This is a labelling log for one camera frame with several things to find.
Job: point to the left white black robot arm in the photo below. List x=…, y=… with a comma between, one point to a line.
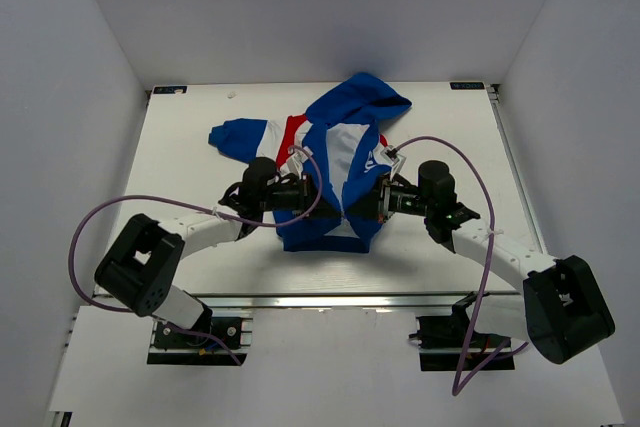
x=139, y=268

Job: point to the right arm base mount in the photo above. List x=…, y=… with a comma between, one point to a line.
x=441, y=325

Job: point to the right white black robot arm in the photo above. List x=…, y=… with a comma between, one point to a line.
x=558, y=306

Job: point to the blue table sticker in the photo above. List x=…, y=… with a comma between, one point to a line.
x=170, y=90
x=466, y=85

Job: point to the blue white red jacket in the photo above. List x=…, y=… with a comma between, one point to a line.
x=342, y=131

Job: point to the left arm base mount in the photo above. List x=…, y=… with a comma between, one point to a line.
x=226, y=344

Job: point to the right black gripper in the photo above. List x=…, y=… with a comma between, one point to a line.
x=376, y=205

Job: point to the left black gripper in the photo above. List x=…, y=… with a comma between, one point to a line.
x=306, y=192

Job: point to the right blue table sticker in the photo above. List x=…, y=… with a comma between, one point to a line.
x=466, y=85

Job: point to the left blue table sticker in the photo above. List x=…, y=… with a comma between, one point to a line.
x=170, y=90

